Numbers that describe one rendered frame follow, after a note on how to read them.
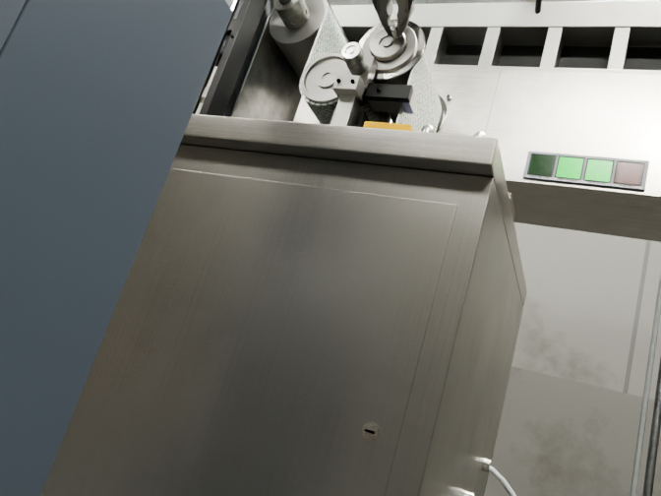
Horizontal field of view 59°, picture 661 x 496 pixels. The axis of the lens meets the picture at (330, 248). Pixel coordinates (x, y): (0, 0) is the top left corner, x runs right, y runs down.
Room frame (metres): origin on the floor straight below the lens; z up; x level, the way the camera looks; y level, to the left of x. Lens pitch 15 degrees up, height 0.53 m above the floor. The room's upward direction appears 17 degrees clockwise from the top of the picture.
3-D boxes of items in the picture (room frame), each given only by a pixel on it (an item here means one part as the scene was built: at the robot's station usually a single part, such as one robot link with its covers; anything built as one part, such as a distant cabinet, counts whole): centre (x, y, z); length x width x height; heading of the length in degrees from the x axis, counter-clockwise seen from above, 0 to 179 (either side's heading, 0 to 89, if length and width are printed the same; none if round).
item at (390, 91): (1.04, -0.03, 1.14); 0.09 x 0.06 x 0.03; 64
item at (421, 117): (1.14, -0.10, 1.11); 0.23 x 0.01 x 0.18; 154
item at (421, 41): (1.06, 0.00, 1.25); 0.15 x 0.01 x 0.15; 64
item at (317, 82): (1.22, 0.06, 1.18); 0.26 x 0.12 x 0.12; 154
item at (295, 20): (1.14, 0.24, 1.34); 0.06 x 0.06 x 0.06; 64
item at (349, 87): (1.03, 0.05, 1.05); 0.06 x 0.05 x 0.31; 154
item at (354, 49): (1.00, 0.07, 1.18); 0.04 x 0.02 x 0.04; 64
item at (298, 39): (1.28, 0.17, 1.34); 0.25 x 0.14 x 0.14; 154
